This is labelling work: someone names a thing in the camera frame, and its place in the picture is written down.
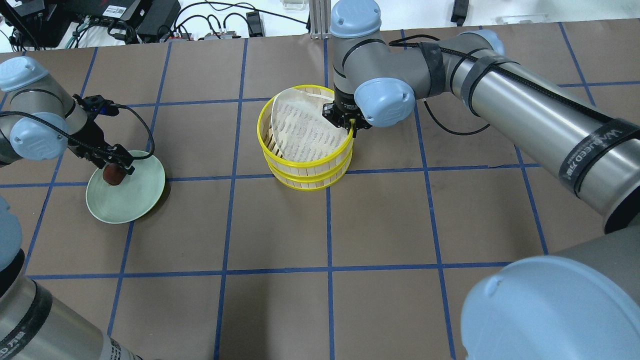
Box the black braided cable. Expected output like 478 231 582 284
388 34 616 137

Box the light green plate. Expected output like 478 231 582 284
85 155 166 224

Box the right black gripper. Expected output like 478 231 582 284
322 89 373 139

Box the black power adapter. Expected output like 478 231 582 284
122 0 181 44

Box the dark red bun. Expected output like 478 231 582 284
102 162 127 186

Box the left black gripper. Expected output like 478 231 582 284
67 94 136 176

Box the black red computer box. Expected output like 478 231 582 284
61 0 148 27

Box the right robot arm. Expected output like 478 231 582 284
323 0 640 360

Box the white cloth liner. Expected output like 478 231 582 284
270 88 348 163

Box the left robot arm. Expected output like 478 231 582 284
0 55 140 360

